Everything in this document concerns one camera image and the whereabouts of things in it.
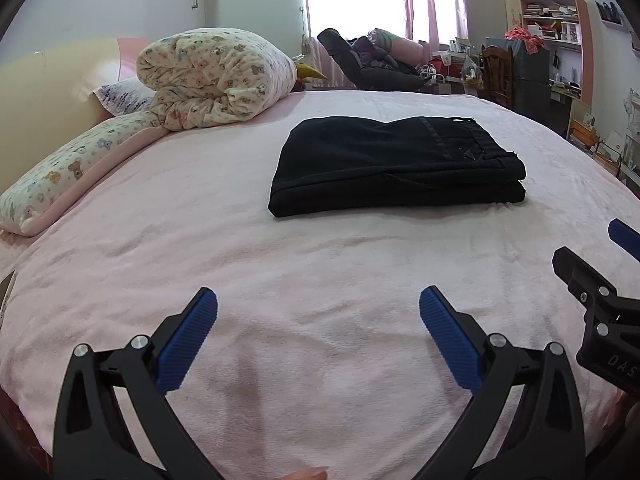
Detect black pants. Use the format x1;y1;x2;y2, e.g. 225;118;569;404
268;116;526;218

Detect right hand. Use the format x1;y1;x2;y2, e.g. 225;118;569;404
602;389;639;442

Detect left hand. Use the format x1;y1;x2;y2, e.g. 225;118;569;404
279;467;328;480

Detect dark cabinet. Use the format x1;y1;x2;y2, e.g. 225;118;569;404
484;37;572;136

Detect wooden chair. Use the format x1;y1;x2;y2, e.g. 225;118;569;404
480;46;514;110

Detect pink bookshelf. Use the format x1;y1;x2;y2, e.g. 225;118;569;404
504;0;594;106

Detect floral pink-edged pillow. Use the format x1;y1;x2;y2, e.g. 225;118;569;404
1;112;168;236

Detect pink bed sheet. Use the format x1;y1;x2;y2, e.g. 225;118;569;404
1;91;639;479

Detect black recliner chair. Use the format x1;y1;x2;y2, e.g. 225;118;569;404
317;28;438;92

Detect purple patterned pillow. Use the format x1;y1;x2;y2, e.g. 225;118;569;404
93;77;155;116

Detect yellow plush toy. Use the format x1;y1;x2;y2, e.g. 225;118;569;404
295;62;326;82

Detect yellow pink headboard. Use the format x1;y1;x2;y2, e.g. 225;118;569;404
0;37;150;190

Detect floral rolled duvet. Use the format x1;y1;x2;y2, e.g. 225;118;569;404
137;27;297;131

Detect wall shelf with bottles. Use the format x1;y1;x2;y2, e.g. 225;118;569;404
596;1;626;32

